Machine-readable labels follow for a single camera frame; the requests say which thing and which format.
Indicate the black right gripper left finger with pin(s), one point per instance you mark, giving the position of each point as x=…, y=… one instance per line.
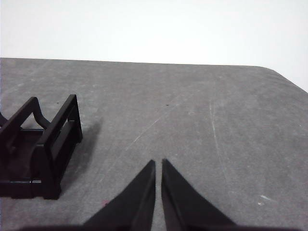
x=130, y=209

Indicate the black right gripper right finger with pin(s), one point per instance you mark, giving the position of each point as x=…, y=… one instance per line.
x=185, y=209

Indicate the black plastic dish rack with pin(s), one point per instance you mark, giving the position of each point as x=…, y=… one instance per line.
x=48, y=154

